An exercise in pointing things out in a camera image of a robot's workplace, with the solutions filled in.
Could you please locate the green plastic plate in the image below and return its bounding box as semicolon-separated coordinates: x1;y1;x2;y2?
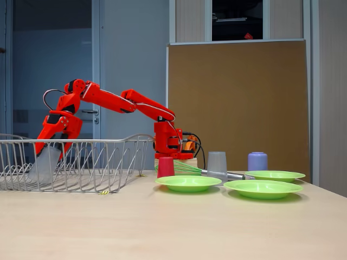
154;175;222;193
244;170;306;184
223;179;304;200

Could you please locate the black base cable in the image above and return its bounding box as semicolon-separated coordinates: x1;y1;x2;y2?
182;132;206;169

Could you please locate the red plastic cup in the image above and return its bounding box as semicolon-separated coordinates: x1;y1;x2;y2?
157;156;175;179

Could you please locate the purple plastic mug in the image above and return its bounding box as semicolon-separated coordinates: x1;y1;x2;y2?
247;152;268;172

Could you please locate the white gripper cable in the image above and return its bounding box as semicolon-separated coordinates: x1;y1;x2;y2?
42;88;68;112

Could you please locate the orange table clamp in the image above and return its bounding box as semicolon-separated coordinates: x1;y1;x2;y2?
183;134;198;153

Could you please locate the grey cabinet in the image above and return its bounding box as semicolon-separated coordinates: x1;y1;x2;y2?
169;0;312;44

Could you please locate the wooden base block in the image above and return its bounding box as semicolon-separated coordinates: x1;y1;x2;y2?
154;158;198;171

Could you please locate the grey translucent plastic cup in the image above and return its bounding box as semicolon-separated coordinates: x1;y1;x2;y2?
27;146;62;184
207;151;228;186

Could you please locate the metal wire dish rack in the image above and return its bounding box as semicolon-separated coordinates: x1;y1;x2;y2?
0;133;155;193

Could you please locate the green whisk with metal handle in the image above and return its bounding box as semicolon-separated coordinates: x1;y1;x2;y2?
155;159;255;181

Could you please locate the brown partition board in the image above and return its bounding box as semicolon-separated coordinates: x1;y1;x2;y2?
165;39;311;184

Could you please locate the grey glass door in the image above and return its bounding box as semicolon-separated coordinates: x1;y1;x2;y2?
5;0;105;141

